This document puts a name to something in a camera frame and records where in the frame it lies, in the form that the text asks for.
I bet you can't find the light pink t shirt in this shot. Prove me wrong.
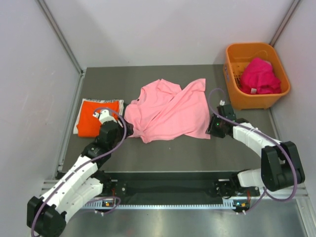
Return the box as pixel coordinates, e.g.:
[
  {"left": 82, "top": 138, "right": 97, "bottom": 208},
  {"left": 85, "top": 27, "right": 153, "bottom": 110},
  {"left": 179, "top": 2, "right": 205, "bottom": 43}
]
[{"left": 124, "top": 79, "right": 210, "bottom": 143}]

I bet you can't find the magenta t shirt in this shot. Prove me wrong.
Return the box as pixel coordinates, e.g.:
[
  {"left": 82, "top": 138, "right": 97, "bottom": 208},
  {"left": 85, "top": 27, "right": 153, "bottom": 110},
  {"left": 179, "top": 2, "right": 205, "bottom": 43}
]
[{"left": 239, "top": 57, "right": 281, "bottom": 94}]

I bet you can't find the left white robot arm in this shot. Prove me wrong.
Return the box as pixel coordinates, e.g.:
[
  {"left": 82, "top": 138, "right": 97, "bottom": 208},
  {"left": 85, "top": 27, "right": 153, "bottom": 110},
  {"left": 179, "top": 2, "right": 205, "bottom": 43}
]
[{"left": 27, "top": 119, "right": 133, "bottom": 237}]

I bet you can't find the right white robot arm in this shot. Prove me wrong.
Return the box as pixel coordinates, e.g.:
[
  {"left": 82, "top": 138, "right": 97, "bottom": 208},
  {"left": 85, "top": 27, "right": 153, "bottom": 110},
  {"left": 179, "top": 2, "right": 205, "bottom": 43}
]
[{"left": 206, "top": 101, "right": 306, "bottom": 196}]

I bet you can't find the folded white printed t shirt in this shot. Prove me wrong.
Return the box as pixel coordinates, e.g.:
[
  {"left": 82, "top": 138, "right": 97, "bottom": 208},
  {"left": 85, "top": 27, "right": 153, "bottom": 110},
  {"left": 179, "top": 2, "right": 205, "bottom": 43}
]
[{"left": 74, "top": 98, "right": 124, "bottom": 135}]

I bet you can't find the folded dark green t shirt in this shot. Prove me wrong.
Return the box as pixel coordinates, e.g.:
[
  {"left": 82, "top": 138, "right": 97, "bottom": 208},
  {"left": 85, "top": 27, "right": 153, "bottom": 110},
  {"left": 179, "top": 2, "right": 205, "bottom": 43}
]
[{"left": 123, "top": 103, "right": 129, "bottom": 111}]

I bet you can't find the orange plastic basket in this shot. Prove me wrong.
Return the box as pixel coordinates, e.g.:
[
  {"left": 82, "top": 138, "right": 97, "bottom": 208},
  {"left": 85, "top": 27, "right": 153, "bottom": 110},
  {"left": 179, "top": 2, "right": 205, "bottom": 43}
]
[{"left": 223, "top": 42, "right": 291, "bottom": 110}]

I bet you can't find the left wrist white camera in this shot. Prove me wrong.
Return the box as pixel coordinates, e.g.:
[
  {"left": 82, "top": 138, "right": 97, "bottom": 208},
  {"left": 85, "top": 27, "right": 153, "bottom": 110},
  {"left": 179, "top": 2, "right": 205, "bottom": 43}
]
[{"left": 93, "top": 109, "right": 123, "bottom": 127}]

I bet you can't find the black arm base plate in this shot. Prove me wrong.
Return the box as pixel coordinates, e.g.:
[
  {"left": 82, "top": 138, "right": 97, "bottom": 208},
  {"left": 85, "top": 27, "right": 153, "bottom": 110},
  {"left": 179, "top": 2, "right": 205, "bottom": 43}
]
[{"left": 55, "top": 171, "right": 293, "bottom": 205}]

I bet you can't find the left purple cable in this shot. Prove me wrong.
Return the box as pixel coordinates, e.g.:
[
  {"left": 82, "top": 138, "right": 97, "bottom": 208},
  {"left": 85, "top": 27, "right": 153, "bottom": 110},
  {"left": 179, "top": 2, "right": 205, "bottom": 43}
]
[{"left": 31, "top": 107, "right": 128, "bottom": 237}]

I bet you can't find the purple cable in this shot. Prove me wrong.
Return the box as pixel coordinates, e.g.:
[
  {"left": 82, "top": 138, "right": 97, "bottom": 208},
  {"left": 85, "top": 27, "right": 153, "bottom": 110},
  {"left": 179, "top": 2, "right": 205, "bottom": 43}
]
[
  {"left": 208, "top": 88, "right": 299, "bottom": 215},
  {"left": 31, "top": 107, "right": 128, "bottom": 237}
]

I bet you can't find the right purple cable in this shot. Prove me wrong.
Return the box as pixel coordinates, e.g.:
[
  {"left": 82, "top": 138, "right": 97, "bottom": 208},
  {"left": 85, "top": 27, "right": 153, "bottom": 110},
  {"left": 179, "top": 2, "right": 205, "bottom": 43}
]
[{"left": 208, "top": 88, "right": 299, "bottom": 215}]

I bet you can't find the grey slotted cable duct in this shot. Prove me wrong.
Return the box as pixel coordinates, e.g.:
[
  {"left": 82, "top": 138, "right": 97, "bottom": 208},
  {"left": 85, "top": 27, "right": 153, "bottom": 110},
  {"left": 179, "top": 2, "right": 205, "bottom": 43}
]
[{"left": 81, "top": 197, "right": 250, "bottom": 210}]

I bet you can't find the aluminium frame rail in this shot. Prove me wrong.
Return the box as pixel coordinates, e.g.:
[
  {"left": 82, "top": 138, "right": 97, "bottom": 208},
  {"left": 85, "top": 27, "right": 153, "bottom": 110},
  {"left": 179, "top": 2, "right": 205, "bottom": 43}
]
[{"left": 40, "top": 180, "right": 308, "bottom": 199}]

